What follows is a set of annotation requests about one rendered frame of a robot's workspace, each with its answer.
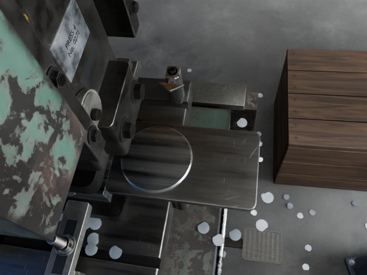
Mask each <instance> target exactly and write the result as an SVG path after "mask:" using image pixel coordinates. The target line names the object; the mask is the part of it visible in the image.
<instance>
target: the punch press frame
mask: <svg viewBox="0 0 367 275"><path fill-rule="evenodd" d="M230 112H231V110H227V109H214V108H207V107H194V106H191V113H190V118H189V123H188V126H194V127H206V128H218V129H230ZM86 135H87V131H86V129H85V128H84V127H83V125H82V124H81V123H80V121H79V120H78V118H77V117H76V116H75V114H74V112H73V111H72V110H71V108H70V107H69V106H68V104H67V103H66V101H65V100H64V99H63V97H62V96H61V94H60V93H59V91H58V90H57V89H56V87H55V86H54V84H53V83H52V82H51V80H50V79H49V77H48V76H47V75H46V73H45V72H44V70H43V69H42V68H41V66H40V65H39V63H38V62H37V60H36V59H35V58H34V56H33V55H32V54H31V52H30V51H29V49H28V48H27V46H26V45H25V43H24V42H23V41H22V39H21V38H20V37H19V35H18V34H17V32H16V31H15V30H14V28H13V27H12V25H11V24H10V22H9V21H8V20H7V18H6V17H5V16H4V14H3V13H2V11H1V10H0V244H3V241H4V238H5V236H6V235H8V236H16V237H25V238H34V239H39V240H48V241H53V240H54V236H55V233H56V230H57V227H58V223H59V221H60V217H61V214H62V211H63V208H64V204H65V201H66V198H67V195H68V192H69V188H70V185H71V183H72V179H73V176H74V173H75V169H76V166H77V164H78V160H79V157H80V154H81V151H82V147H83V145H84V142H85V138H86ZM227 214H228V209H225V208H216V207H207V206H199V205H189V207H188V209H186V210H178V209H177V208H176V207H175V206H174V212H173V217H172V221H171V228H170V234H169V240H168V246H167V252H166V256H165V263H164V269H163V275H221V274H222V263H223V252H224V243H223V245H221V246H216V245H214V243H213V241H212V238H213V237H215V236H216V235H218V234H221V235H222V236H223V237H224V241H225V235H226V225H227ZM203 222H206V223H208V225H209V231H208V232H207V233H205V234H202V233H200V232H199V231H198V225H199V224H201V223H203Z"/></svg>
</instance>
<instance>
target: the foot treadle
mask: <svg viewBox="0 0 367 275"><path fill-rule="evenodd" d="M281 242H282V235H281V233H280V232H276V231H268V230H264V231H259V230H258V229H252V228H245V230H244V237H243V239H242V238H240V239H239V240H237V241H233V240H232V239H231V238H230V237H225V242H224V246H225V247H233V248H241V249H242V258H243V259H244V260H250V261H256V262H264V263H269V264H276V265H278V264H279V263H280V262H281Z"/></svg>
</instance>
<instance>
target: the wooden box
mask: <svg viewBox="0 0 367 275"><path fill-rule="evenodd" d="M273 179H274V184H284V185H292V186H304V187H317V188H330V189H343V190H356V191H364V192H367V51H340V50H304V49H287V54H286V58H285V62H284V65H283V70H282V74H281V78H280V82H279V86H278V89H277V94H276V98H275V102H274V168H273Z"/></svg>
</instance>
